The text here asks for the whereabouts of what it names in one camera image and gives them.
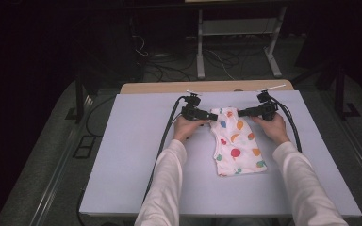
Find right hand-held gripper cable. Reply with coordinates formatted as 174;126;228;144
270;95;303;153

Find white metal desk frame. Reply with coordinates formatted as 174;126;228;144
196;6;288;79

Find tangle of black floor cables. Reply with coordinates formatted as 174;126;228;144
142;51;199;83

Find black metal stand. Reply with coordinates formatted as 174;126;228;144
65;72;91;124
334;62;362;121

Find white fruit print pants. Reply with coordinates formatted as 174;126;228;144
208;106;269;177

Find hand-held gripper cable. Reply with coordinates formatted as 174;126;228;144
142;95;187;202
270;95;303;153

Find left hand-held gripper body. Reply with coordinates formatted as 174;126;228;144
180;89;206;122

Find white floor cable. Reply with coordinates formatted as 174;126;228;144
206;48;236;81

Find black floor cable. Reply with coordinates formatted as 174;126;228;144
85;95;117;137

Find black floor frame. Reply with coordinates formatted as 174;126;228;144
73;135;97;159

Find left hand-held gripper cable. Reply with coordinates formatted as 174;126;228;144
142;95;187;202

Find wooden table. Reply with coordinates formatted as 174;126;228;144
120;79;295;95

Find person's right hand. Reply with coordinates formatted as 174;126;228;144
250;112;291;147

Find person's left hand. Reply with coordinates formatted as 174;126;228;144
173;116;210;144

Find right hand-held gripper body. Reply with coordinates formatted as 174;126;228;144
254;83;287;122

